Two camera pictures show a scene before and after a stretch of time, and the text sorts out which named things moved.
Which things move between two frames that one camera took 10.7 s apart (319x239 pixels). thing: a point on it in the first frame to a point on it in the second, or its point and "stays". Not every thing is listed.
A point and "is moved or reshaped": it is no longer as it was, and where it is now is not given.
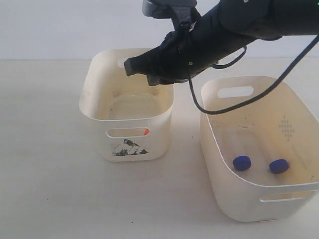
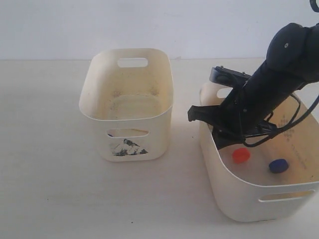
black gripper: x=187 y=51 to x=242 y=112
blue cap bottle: x=279 y=163 is moved or reshaped
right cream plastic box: x=263 y=157 stays
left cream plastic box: x=135 y=118 stays
